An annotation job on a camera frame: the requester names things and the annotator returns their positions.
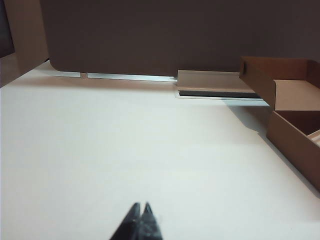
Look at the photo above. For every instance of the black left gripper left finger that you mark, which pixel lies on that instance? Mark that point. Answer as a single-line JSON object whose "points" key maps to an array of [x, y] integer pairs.
{"points": [[130, 222]]}

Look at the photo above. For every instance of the gray fabric desk divider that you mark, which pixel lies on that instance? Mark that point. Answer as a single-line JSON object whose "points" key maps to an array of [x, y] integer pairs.
{"points": [[162, 37]]}

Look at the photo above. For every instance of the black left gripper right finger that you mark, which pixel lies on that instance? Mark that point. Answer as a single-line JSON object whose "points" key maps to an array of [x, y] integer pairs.
{"points": [[150, 222]]}

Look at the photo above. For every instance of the white oval tray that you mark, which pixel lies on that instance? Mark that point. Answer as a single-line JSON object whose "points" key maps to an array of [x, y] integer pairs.
{"points": [[315, 138]]}

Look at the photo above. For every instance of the brown cardboard box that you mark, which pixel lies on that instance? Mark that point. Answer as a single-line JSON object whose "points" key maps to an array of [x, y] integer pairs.
{"points": [[287, 100]]}

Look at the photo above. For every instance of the white divider bracket foot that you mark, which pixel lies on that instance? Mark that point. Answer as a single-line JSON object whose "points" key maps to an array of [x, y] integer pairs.
{"points": [[83, 75]]}

